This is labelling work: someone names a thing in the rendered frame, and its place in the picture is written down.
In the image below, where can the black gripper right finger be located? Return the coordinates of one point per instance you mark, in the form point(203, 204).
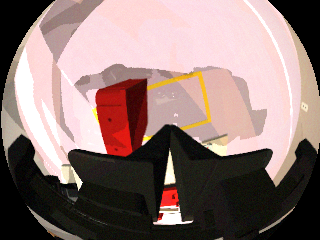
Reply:
point(198, 169)

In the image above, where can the red rectangular shell with corner holes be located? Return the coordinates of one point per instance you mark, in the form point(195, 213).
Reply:
point(123, 115)

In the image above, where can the yellow rectangular outline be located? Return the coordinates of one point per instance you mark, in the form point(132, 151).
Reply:
point(169, 81)

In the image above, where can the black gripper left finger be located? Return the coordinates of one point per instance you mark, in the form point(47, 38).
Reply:
point(142, 171)

